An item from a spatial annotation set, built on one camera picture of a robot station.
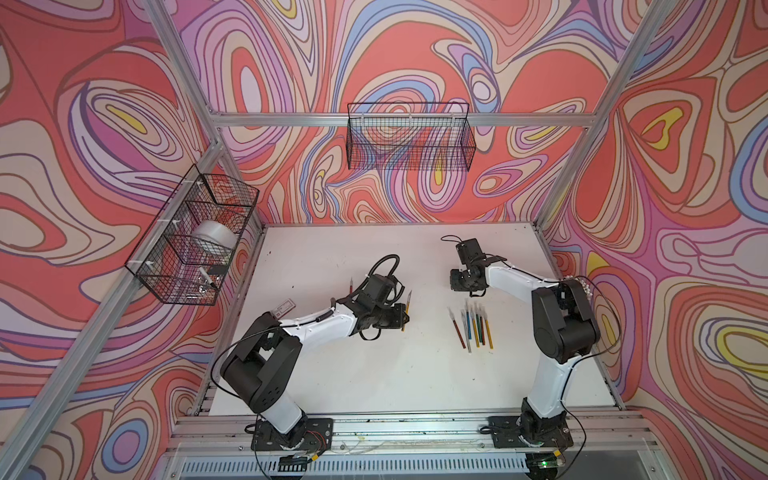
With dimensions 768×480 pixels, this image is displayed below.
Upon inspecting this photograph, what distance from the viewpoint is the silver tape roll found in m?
0.72

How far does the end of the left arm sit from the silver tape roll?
0.32 m

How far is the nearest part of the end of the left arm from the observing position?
0.67 metres
